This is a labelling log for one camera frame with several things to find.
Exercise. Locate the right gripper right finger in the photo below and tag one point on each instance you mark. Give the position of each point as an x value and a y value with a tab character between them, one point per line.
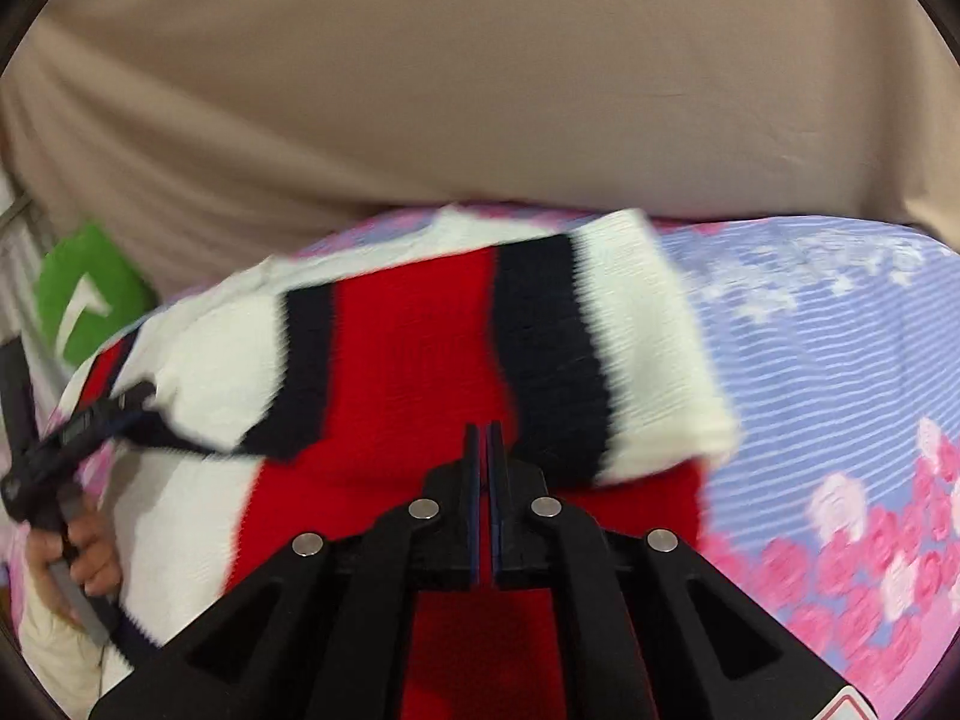
646	627

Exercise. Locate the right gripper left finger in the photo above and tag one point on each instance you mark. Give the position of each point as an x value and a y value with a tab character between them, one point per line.
323	628

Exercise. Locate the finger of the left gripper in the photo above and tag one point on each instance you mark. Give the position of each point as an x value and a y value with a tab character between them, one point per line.
82	435

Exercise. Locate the white red navy knit sweater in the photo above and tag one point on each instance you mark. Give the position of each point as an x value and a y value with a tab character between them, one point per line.
313	394

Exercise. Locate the cream sleeve forearm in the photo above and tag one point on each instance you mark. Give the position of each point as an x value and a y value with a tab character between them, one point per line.
63	658

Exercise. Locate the person's left hand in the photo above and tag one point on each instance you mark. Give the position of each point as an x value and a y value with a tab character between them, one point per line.
96	568

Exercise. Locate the green round cushion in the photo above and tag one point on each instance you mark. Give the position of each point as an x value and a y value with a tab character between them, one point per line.
86	292

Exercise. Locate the silver satin curtain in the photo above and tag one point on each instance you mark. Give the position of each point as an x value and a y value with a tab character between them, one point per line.
26	239

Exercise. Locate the pink floral bed sheet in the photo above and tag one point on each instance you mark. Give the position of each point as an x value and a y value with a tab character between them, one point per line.
836	342

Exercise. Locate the beige draped curtain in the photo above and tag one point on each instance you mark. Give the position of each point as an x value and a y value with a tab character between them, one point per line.
205	135

